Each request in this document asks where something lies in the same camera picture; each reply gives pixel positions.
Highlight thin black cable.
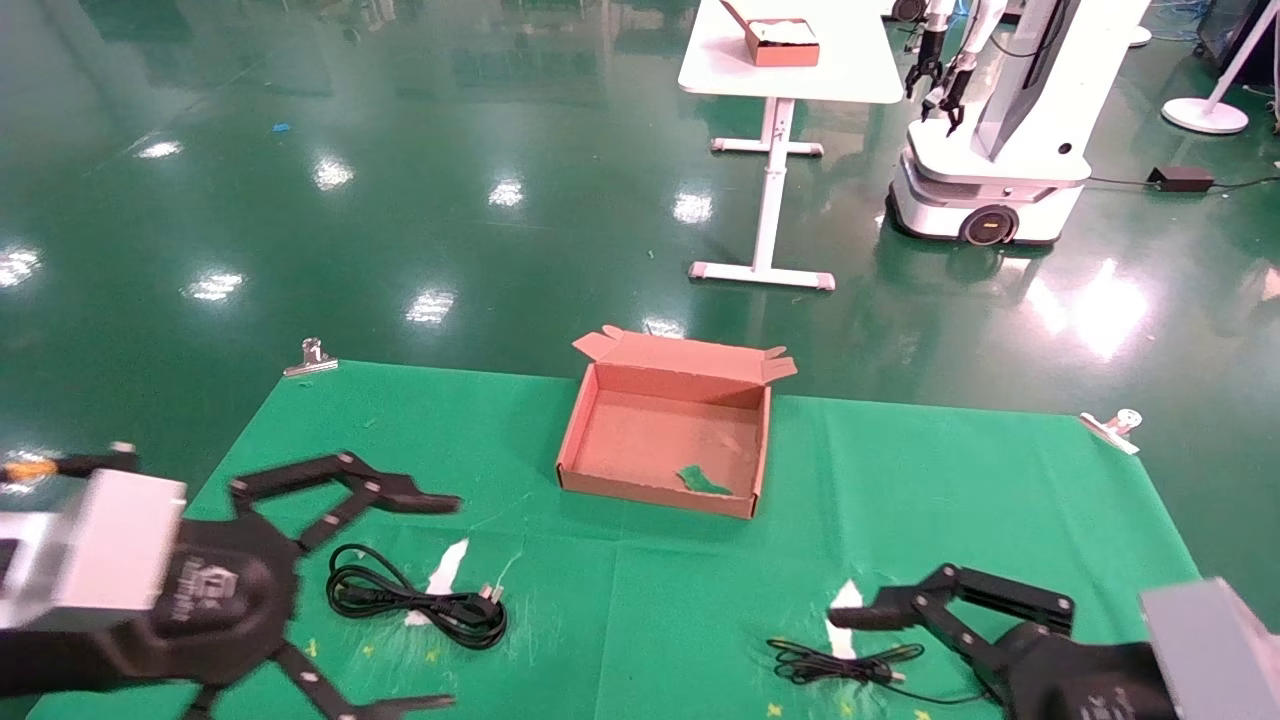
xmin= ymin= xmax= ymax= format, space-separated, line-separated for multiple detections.
xmin=768 ymin=640 xmax=1001 ymax=706

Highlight black left camera cable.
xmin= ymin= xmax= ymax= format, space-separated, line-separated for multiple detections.
xmin=0 ymin=443 xmax=138 ymax=483

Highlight black power cord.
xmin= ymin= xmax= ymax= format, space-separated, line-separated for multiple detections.
xmin=327 ymin=543 xmax=508 ymax=651

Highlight green table cloth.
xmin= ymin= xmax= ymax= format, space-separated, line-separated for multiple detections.
xmin=25 ymin=358 xmax=1201 ymax=720

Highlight small cardboard box white contents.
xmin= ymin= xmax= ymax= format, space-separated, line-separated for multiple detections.
xmin=720 ymin=0 xmax=821 ymax=68

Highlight metal binder clip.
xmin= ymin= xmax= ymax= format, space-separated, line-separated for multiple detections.
xmin=283 ymin=338 xmax=339 ymax=379
xmin=1078 ymin=408 xmax=1144 ymax=457

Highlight white floor stand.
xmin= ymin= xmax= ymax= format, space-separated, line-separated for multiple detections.
xmin=1160 ymin=0 xmax=1280 ymax=136

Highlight white standing table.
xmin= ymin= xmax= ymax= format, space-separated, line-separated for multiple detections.
xmin=678 ymin=0 xmax=906 ymax=291

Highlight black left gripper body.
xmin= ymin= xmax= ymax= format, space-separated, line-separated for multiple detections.
xmin=120 ymin=518 xmax=303 ymax=688

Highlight black power adapter brick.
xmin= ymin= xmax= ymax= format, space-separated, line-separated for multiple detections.
xmin=1148 ymin=165 xmax=1216 ymax=193

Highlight white wheeled background robot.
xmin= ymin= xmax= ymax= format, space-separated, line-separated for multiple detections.
xmin=888 ymin=0 xmax=1151 ymax=246

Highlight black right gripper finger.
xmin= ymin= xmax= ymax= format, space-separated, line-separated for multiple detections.
xmin=828 ymin=563 xmax=1076 ymax=676

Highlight open brown cardboard box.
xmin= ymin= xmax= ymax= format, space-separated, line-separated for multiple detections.
xmin=556 ymin=325 xmax=799 ymax=521

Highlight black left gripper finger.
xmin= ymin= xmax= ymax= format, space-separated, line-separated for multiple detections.
xmin=230 ymin=452 xmax=463 ymax=553
xmin=268 ymin=643 xmax=458 ymax=720

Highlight green cloth scrap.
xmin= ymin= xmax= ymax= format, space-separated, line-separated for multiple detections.
xmin=677 ymin=463 xmax=733 ymax=497

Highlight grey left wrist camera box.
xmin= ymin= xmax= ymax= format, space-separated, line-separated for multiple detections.
xmin=0 ymin=470 xmax=188 ymax=631

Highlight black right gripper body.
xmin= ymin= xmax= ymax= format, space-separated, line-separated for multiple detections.
xmin=985 ymin=622 xmax=1181 ymax=720

